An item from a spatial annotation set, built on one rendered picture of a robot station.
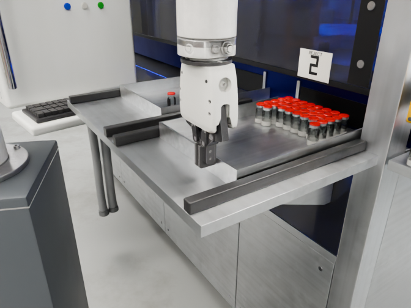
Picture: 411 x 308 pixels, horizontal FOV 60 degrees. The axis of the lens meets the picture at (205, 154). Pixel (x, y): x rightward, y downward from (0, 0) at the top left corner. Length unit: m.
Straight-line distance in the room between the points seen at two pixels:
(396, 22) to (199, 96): 0.36
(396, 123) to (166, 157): 0.42
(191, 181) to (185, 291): 1.07
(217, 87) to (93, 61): 0.96
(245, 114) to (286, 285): 0.51
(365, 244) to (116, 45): 1.08
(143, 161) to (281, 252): 0.54
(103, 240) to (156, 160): 1.31
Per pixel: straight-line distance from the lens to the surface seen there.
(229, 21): 0.50
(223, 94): 0.51
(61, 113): 1.19
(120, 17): 1.46
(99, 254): 1.86
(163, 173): 0.62
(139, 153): 0.70
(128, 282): 1.69
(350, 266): 0.90
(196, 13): 0.49
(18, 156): 0.79
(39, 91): 1.36
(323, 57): 0.79
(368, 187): 0.79
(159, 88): 1.12
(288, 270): 1.07
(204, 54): 0.49
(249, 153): 0.69
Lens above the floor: 1.17
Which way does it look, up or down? 25 degrees down
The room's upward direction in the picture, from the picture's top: straight up
